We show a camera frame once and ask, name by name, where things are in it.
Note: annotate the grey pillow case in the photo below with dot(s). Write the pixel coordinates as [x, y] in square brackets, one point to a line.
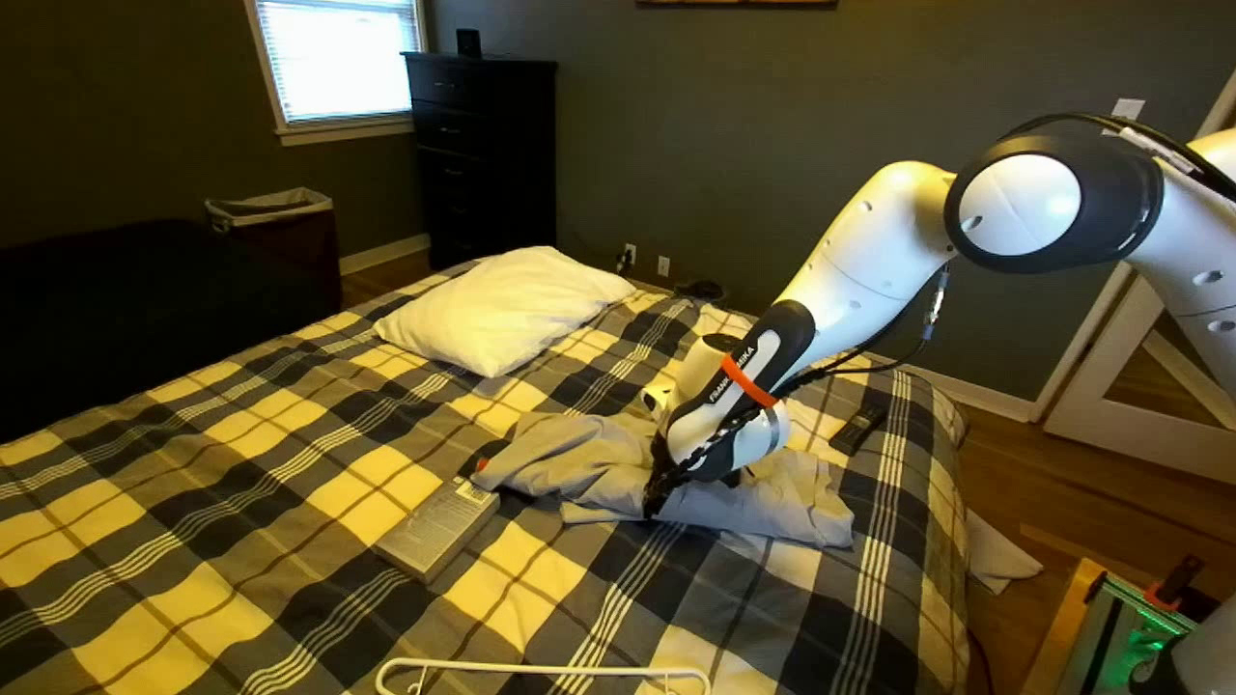
[598, 468]

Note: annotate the dark bin with liner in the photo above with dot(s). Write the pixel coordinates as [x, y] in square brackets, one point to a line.
[296, 227]

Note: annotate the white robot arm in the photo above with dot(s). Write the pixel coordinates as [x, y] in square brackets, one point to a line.
[874, 257]

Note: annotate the small grey book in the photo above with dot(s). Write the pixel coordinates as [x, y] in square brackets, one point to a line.
[437, 526]

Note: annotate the green framed wooden stand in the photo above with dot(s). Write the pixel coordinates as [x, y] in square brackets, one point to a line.
[1108, 631]

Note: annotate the white framed door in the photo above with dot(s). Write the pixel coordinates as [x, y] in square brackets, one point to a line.
[1156, 372]

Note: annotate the white wall outlet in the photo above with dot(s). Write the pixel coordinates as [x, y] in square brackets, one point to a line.
[1129, 106]

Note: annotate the white pillow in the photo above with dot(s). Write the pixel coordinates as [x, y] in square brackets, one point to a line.
[502, 309]

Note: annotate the black tall dresser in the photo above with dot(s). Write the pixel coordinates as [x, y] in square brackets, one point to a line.
[482, 137]

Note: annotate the plaid checkered bed comforter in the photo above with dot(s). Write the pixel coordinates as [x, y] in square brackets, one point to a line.
[220, 535]

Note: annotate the window with white frame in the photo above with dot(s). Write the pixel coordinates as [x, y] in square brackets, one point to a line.
[336, 66]

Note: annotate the white wire clothes hanger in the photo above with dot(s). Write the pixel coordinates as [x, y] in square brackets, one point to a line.
[422, 670]

